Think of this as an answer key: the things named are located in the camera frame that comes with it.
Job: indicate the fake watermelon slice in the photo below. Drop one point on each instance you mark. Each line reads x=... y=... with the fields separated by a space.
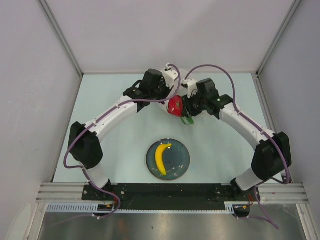
x=175 y=107

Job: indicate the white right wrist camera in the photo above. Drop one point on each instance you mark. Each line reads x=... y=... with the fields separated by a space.
x=191 y=87

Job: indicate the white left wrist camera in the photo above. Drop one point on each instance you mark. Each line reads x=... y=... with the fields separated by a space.
x=171 y=76

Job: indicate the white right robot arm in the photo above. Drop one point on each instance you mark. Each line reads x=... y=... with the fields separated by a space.
x=272 y=153

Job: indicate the fake yellow banana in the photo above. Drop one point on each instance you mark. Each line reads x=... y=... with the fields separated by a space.
x=159 y=157

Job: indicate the white plastic bag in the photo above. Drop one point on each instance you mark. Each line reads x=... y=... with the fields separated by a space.
x=178 y=90

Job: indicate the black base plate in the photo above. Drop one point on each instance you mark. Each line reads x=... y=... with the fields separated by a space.
x=190 y=197

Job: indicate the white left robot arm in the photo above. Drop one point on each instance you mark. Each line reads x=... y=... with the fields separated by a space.
x=85 y=140

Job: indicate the aluminium frame rail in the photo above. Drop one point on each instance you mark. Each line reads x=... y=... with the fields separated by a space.
x=270 y=193

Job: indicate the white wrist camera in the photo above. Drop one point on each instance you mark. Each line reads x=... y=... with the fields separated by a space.
x=191 y=87
x=171 y=76

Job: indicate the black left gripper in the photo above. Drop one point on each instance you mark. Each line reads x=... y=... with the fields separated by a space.
x=166 y=89

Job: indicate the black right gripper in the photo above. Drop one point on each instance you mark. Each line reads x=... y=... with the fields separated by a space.
x=187 y=109

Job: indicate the blue ceramic plate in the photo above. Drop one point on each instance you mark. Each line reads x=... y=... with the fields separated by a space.
x=176 y=160

